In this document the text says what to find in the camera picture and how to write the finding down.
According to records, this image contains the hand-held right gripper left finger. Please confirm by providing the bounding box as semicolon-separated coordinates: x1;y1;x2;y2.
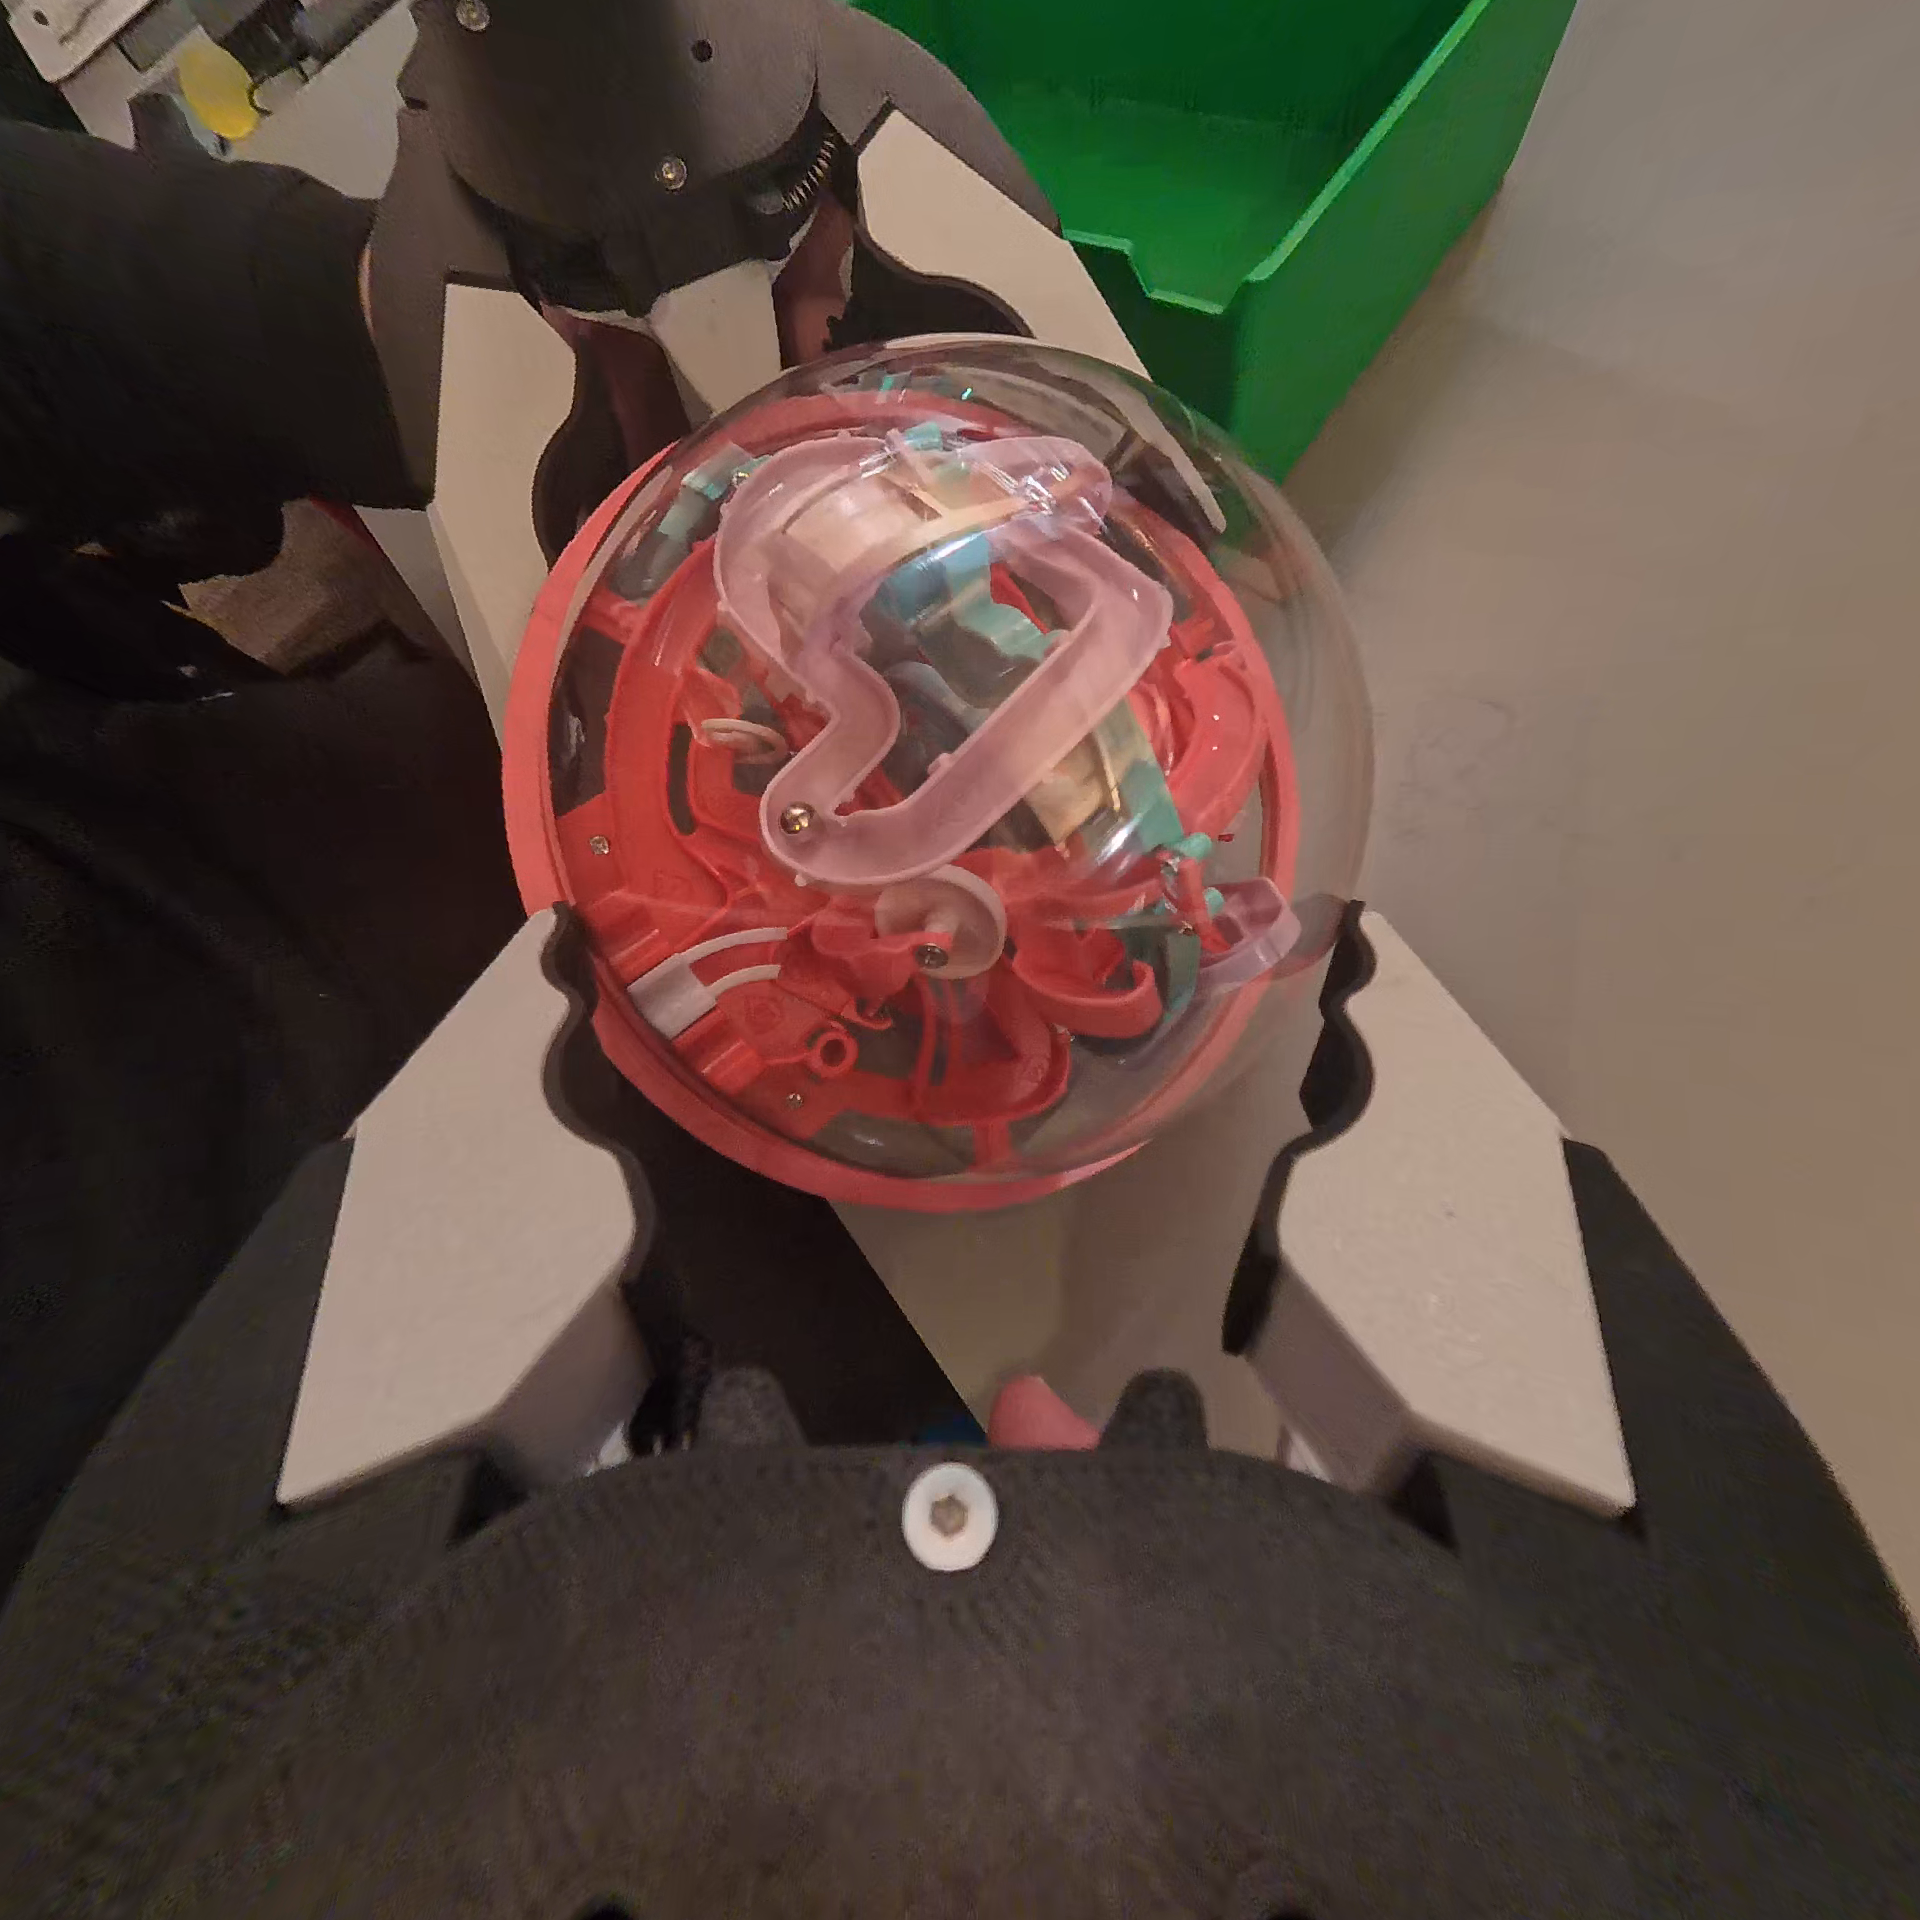
277;906;657;1512

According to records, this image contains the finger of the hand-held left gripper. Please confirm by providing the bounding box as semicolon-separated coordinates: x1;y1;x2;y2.
368;141;602;525
847;107;1165;395

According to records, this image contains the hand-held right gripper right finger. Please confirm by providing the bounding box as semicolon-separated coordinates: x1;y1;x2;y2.
1218;897;1637;1512

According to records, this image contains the clear red maze ball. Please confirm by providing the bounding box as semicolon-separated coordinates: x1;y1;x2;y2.
501;337;1378;1214

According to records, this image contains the person's left forearm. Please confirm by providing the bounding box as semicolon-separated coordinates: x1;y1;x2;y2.
0;114;439;513

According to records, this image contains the green plastic bin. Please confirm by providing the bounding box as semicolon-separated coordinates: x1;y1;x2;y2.
847;0;1580;485

